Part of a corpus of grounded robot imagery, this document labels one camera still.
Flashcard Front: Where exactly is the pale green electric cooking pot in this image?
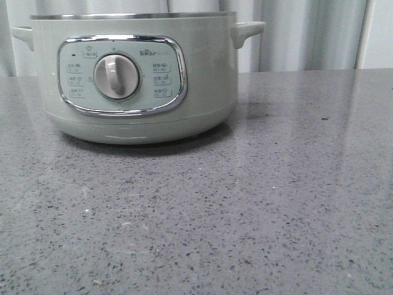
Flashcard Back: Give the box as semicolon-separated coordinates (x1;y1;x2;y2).
11;12;265;144

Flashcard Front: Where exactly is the grey round control knob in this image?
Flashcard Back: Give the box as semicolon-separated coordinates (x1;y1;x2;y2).
93;53;141;100

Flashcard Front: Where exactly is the white pleated curtain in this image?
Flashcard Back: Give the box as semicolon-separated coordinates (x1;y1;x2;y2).
1;1;392;77

